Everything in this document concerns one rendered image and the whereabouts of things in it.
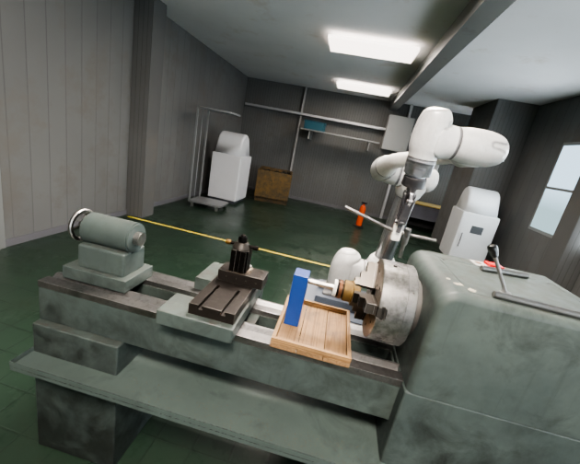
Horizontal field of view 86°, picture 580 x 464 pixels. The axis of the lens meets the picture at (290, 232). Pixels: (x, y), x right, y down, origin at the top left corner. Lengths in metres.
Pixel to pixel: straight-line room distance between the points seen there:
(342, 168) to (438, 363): 8.22
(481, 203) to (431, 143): 5.59
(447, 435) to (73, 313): 1.52
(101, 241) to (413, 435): 1.43
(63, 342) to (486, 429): 1.65
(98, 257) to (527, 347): 1.61
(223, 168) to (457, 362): 6.51
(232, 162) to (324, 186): 3.20
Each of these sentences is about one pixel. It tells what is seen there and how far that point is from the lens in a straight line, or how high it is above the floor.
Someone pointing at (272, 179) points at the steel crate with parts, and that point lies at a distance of 7.93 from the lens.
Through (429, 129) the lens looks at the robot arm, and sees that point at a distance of 1.05.
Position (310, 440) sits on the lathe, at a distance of 1.43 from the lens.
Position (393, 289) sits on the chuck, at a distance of 1.16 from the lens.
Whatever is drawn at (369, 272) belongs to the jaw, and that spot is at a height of 1.16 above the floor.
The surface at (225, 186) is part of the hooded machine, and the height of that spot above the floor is 0.37.
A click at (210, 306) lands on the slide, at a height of 0.97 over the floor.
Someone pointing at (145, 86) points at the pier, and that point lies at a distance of 5.31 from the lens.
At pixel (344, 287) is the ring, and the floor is 1.10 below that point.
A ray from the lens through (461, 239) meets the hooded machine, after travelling 6.52.
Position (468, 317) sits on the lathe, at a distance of 1.14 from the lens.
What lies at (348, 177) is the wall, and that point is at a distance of 9.17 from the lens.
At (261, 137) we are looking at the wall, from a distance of 9.51.
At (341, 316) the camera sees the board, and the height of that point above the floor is 0.88.
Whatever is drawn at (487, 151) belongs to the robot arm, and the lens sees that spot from 1.12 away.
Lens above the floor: 1.60
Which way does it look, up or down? 16 degrees down
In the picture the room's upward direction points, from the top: 11 degrees clockwise
